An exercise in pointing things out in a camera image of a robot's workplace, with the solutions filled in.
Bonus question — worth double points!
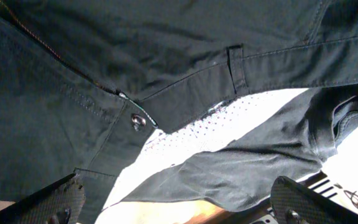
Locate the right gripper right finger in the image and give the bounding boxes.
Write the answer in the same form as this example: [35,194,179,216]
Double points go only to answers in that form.
[270,176,358,224]

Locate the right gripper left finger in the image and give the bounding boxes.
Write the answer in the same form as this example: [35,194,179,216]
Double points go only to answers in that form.
[0,174,86,224]

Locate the white grey patterned garment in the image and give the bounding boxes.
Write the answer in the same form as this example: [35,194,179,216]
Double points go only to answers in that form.
[94,87,310,224]

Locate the black shorts with zipper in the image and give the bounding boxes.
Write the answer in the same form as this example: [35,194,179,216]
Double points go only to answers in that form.
[0,1,358,223]

